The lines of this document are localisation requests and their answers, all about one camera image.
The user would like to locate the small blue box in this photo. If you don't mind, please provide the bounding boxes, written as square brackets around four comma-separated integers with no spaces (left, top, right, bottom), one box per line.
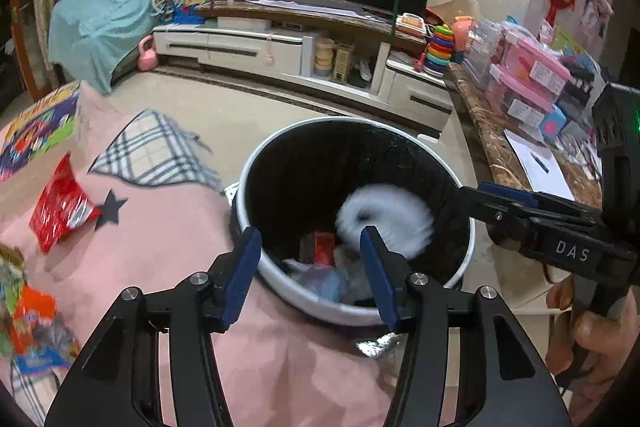
[540,104,568,142]

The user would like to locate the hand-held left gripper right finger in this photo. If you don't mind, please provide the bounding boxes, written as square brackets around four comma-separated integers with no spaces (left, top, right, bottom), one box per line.
[359,226,573,427]

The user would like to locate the small red packet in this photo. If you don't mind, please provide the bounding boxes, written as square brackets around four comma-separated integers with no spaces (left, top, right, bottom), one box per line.
[313,231,337,268]

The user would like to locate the white papers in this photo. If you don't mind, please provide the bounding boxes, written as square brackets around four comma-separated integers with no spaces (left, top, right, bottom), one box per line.
[235,0,391,22]

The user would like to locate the pink kettlebell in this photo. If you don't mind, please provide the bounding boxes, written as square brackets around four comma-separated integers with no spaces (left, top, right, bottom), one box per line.
[137,35,160,72]

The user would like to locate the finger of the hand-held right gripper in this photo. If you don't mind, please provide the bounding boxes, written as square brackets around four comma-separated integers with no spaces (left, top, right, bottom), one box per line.
[477,181,593,220]
[452,186,531,233]

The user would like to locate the brown marble table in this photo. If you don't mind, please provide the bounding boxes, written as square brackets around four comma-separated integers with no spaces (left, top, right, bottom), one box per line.
[447,62,606,208]

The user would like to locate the white trash bin black liner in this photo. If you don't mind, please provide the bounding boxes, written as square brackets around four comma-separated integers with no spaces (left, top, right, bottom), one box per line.
[231,117,475,327]

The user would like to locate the pink storage box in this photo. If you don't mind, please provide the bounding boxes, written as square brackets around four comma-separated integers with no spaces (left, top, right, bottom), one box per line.
[502,27,576,102]
[487,64,553,128]

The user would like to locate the orange snack packet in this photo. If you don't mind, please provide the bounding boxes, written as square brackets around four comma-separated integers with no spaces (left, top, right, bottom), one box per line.
[10,284,58,355]

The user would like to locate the person's right hand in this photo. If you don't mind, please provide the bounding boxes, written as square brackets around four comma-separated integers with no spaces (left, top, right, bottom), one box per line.
[545,274,640,413]

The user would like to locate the wooden rack toy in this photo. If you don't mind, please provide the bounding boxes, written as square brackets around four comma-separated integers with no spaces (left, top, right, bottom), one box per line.
[334,43,356,82]

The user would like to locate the colourful puzzle box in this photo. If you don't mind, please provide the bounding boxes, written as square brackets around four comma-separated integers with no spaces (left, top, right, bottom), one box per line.
[0,81,82,182]

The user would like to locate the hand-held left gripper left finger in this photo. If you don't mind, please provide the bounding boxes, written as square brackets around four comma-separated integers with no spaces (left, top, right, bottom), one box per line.
[44,227,263,427]

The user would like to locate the white paper sheet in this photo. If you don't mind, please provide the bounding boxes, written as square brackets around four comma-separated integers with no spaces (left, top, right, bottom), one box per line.
[502,127,576,202]

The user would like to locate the pink printed blanket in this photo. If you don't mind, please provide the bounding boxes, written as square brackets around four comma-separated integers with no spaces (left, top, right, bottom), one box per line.
[0,82,416,427]

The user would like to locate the toy cash register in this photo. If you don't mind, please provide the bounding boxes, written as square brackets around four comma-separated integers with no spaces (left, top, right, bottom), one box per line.
[395,13,426,40]

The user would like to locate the blue grey wrapper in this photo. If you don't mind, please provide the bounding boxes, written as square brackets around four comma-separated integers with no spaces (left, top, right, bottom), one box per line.
[12,317,81,375]

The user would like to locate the clear plastic box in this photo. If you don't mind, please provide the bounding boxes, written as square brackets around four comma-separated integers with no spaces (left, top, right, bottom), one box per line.
[462,19,506,78]

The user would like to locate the rainbow stacking ring toy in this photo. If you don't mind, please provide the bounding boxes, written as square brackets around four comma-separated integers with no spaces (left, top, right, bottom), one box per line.
[425,24,453,72]

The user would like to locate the pink orange toy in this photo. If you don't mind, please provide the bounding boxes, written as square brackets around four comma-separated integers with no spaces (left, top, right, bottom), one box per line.
[452,14,478,52]

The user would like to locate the green drink pouch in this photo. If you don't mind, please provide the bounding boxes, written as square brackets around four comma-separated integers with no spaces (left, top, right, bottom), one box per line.
[0,244,26,308]

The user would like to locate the ferris wheel toy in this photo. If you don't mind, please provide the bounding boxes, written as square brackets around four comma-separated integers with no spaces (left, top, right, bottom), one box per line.
[150,0,206,25]

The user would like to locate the white tissue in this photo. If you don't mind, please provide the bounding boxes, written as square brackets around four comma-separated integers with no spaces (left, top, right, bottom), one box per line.
[336,184,436,258]

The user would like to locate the teal cloth cover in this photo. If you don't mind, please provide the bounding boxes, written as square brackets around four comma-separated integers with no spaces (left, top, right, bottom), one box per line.
[48,0,176,95]

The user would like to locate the white television cabinet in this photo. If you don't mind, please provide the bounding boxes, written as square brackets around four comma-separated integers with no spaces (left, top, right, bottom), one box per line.
[152,2,456,140]

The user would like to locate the round wooden stacking toy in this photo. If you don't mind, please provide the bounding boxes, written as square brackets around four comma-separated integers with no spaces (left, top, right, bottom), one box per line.
[314,38,335,80]

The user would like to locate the red snack packet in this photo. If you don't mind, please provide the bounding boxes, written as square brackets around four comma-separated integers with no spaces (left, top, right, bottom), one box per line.
[28,153,103,255]

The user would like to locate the brown paper bag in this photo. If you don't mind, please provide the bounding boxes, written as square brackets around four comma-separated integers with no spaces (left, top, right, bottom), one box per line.
[427,0,481,28]

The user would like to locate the clear bluish plastic bag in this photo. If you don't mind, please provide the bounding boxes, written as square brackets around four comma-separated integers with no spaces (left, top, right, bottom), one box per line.
[282,247,376,305]

